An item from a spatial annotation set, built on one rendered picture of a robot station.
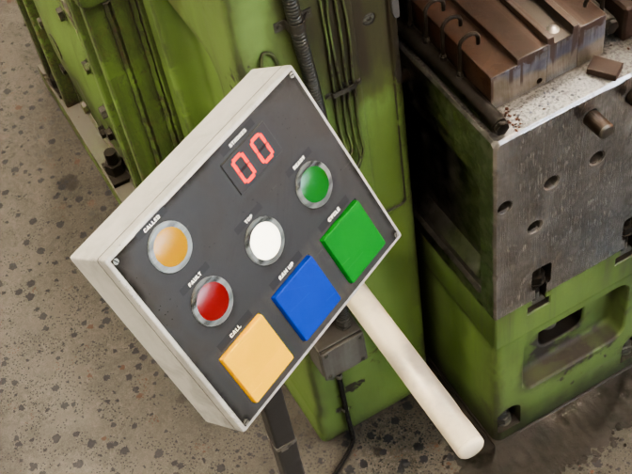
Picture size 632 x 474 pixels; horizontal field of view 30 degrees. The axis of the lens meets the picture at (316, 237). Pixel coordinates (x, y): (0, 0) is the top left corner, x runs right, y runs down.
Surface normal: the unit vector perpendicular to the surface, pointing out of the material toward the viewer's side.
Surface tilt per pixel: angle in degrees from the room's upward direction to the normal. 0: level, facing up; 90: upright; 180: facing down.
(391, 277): 90
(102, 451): 0
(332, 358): 90
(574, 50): 90
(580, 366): 90
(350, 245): 60
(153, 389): 0
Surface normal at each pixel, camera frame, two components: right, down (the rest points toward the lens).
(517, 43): -0.12, -0.61
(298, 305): 0.64, 0.04
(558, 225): 0.49, 0.65
